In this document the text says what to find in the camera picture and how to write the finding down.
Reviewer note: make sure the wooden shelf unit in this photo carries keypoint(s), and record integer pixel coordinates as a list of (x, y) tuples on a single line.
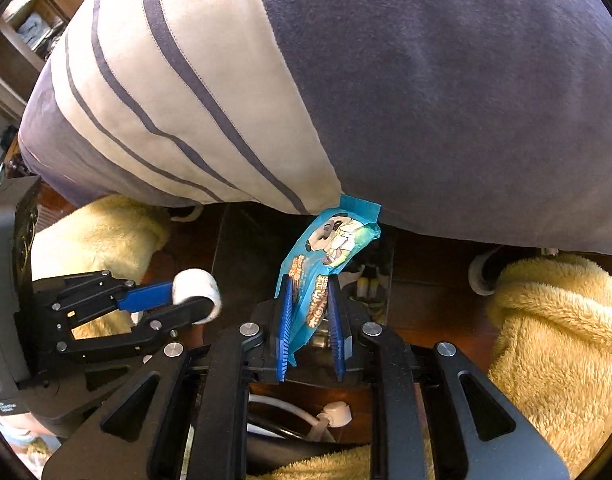
[(21, 35)]

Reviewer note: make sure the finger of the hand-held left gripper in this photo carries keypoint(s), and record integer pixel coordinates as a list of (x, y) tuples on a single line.
[(146, 297), (186, 312)]

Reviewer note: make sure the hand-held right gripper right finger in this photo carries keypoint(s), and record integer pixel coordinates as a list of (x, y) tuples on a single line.
[(337, 335)]

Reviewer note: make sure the white rounded plastic part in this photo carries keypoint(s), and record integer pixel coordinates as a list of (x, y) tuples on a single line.
[(483, 275), (186, 214)]

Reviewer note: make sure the white tape roll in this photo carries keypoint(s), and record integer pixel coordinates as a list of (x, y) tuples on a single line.
[(196, 284)]

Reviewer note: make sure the blue snack packet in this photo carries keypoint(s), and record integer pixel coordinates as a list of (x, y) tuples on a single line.
[(326, 245)]

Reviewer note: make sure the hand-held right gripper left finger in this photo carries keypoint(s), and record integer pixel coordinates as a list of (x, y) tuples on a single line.
[(286, 330)]

